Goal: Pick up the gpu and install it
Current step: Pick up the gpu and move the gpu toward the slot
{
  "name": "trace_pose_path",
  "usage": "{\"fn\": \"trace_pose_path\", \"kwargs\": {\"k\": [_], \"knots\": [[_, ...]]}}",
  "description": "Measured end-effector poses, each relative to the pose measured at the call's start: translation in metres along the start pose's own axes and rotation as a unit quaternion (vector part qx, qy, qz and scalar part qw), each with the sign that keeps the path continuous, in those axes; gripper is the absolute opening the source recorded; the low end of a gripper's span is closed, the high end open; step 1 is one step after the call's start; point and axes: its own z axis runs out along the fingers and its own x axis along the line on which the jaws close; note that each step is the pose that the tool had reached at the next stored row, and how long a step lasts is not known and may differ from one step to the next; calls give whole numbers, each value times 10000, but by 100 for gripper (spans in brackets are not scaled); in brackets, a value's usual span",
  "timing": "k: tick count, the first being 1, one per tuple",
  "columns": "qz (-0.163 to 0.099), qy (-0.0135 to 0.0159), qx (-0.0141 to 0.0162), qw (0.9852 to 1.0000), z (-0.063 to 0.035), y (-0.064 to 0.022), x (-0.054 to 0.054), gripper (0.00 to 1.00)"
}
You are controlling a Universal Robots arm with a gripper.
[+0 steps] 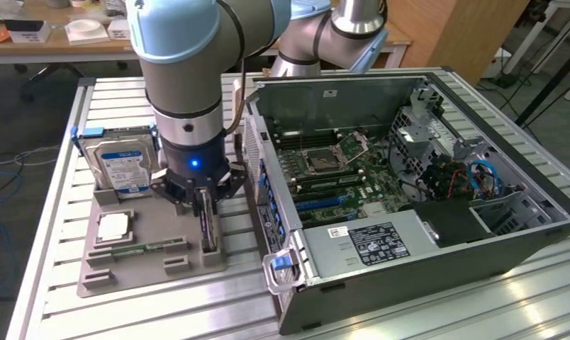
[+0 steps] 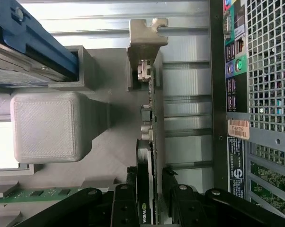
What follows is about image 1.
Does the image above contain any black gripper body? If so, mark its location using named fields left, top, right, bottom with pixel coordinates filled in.
left=159, top=136, right=234, bottom=203

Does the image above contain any black graphics card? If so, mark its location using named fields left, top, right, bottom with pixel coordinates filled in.
left=194, top=187, right=218, bottom=254

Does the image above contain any grey parts rack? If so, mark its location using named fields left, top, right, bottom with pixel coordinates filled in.
left=76, top=187, right=227, bottom=299

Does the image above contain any silver hard disk blue label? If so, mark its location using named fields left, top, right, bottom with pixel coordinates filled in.
left=83, top=140, right=156, bottom=198

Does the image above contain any silver CPU chip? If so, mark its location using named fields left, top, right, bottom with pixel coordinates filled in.
left=98, top=214, right=131, bottom=239

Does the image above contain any green RAM stick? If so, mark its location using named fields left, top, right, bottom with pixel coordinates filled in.
left=108, top=239, right=173, bottom=256

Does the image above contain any blue expansion slot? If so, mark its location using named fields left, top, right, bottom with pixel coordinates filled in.
left=293, top=197, right=345, bottom=212

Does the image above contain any CPU socket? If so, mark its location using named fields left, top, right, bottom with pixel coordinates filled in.
left=302, top=147, right=348, bottom=175

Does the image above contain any black RAM stick white label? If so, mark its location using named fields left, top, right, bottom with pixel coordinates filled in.
left=296, top=175, right=362, bottom=193

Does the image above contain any blue disk caddy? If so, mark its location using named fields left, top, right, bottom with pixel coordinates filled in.
left=70, top=122, right=160, bottom=188

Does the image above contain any metal socket cover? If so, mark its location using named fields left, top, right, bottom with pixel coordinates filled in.
left=334, top=130, right=377, bottom=166

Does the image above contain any green motherboard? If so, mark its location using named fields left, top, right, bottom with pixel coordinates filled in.
left=270, top=118, right=409, bottom=228

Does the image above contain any grey power supply unit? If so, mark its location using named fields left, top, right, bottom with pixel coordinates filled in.
left=296, top=210, right=441, bottom=279

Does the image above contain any black office chair base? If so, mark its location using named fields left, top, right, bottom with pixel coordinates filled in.
left=15, top=62, right=86, bottom=103

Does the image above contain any small white box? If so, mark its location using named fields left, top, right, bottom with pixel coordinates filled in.
left=107, top=18, right=135, bottom=41

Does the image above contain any perforated metal drive cage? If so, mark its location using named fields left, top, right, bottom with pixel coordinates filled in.
left=386, top=87, right=457, bottom=178

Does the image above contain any white moulded tray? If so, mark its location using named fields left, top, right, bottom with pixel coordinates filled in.
left=64, top=19, right=112, bottom=45

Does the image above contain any wooden desk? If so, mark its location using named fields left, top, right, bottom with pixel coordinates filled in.
left=0, top=0, right=414, bottom=77

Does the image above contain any white box black top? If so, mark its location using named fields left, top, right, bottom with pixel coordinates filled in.
left=3, top=19, right=52, bottom=44

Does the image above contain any black open PC case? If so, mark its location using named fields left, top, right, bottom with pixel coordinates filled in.
left=231, top=66, right=570, bottom=336

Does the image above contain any metal disk bay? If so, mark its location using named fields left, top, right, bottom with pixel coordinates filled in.
left=468, top=188, right=552, bottom=235

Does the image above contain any wooden cabinet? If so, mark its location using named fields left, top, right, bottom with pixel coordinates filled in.
left=384, top=0, right=532, bottom=86

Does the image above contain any white bin red spot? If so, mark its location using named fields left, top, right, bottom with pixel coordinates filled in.
left=480, top=47, right=511, bottom=81

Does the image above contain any black slanted pole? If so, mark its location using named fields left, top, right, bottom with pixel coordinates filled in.
left=513, top=33, right=570, bottom=127

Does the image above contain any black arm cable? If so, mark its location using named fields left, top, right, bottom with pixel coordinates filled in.
left=215, top=0, right=249, bottom=137

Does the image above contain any grey floor cable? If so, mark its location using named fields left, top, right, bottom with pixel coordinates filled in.
left=0, top=145, right=60, bottom=168

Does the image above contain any blue floor cable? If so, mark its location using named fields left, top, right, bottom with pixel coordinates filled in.
left=0, top=155, right=21, bottom=302

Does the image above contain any red wire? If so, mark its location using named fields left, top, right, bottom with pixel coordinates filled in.
left=447, top=169, right=471, bottom=199

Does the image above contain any blue wire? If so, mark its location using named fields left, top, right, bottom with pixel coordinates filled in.
left=468, top=159, right=504, bottom=200

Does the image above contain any white desk frame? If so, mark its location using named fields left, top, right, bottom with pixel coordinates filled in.
left=501, top=0, right=570, bottom=101

